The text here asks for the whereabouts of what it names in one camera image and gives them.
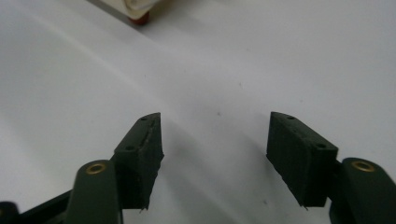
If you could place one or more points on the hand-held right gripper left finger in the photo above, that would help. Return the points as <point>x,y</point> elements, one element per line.
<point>137,161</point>

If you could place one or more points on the cream box with red foot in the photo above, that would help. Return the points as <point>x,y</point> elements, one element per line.
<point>137,9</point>

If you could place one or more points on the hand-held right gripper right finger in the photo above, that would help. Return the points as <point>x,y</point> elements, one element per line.
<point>299,161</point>

